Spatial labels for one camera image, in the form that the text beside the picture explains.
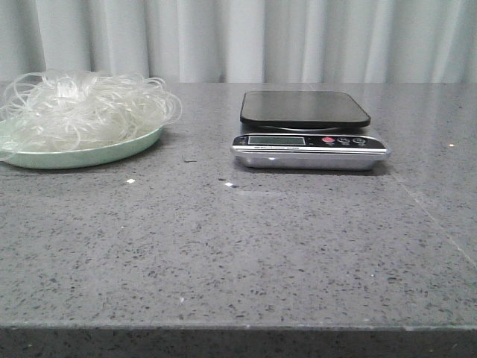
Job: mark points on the white translucent vermicelli bundle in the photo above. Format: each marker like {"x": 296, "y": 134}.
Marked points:
{"x": 62, "y": 111}

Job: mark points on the black silver kitchen scale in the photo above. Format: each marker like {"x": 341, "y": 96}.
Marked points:
{"x": 324, "y": 130}

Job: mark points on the light green round plate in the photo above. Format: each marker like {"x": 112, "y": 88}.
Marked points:
{"x": 81, "y": 158}

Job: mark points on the white pleated curtain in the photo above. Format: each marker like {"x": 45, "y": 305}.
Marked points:
{"x": 245, "y": 41}

